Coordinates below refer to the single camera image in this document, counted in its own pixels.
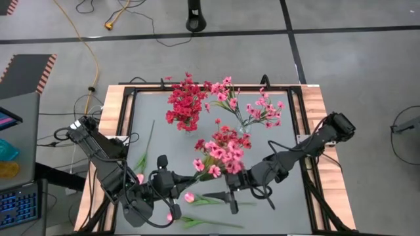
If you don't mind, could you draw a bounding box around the black table frame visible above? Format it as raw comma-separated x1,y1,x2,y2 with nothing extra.
78,74,360,236

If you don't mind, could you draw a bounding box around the yellow cord with plug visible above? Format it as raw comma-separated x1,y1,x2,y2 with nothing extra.
104,0,131,31

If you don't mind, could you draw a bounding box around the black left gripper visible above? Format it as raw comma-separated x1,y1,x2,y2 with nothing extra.
149,154,198,221

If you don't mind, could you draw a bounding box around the grey metal mounting plate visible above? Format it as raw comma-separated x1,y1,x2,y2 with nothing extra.
297,133,336,146

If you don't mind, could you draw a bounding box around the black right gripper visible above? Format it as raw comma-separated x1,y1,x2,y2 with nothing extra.
202,170,260,216

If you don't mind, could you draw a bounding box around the black floor mat striped edge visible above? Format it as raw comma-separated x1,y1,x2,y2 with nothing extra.
0,0,20,16
0,54,58,100

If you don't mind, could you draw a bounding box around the laptop blue backlit keyboard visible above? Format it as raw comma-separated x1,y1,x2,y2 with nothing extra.
0,179,49,232

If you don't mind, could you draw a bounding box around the short diamond-cut glass vase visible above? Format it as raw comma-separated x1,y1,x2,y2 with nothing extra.
236,119,253,134

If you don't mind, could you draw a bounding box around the yellow plastic object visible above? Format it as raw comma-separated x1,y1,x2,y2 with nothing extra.
0,161,21,180

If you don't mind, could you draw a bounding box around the grey side desk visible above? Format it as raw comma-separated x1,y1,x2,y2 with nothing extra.
0,91,41,193

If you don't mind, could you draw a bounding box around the black stand base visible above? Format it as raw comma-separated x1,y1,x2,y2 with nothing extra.
185,0,207,33

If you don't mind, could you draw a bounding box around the red artificial flower bunch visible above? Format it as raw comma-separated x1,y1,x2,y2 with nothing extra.
194,117,253,151
163,71,211,132

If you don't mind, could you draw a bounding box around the pink artificial flower bunch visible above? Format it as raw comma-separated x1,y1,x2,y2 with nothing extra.
244,87,285,129
203,76,245,130
192,140,245,183

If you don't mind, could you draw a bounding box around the pink tulip green stem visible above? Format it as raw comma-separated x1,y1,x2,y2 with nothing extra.
183,191,257,207
133,119,156,184
166,212,245,229

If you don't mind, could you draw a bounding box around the teal plastic object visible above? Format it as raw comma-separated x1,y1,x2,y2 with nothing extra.
0,138,20,162

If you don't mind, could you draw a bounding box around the tablet screen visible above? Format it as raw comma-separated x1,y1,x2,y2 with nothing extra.
0,106,24,132

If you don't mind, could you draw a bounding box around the grey stand leg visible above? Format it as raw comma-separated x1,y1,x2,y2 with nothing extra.
390,115,420,134

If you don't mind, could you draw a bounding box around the yellow extension cord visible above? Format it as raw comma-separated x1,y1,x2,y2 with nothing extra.
52,0,100,115

